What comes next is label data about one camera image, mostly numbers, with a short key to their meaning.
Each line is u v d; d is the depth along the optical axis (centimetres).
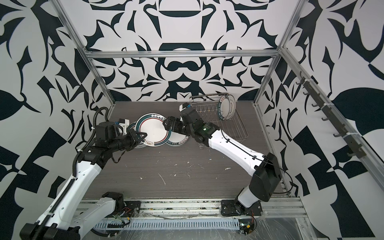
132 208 73
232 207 74
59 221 38
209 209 76
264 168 43
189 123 58
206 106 115
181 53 91
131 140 65
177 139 96
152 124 77
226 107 102
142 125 75
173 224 71
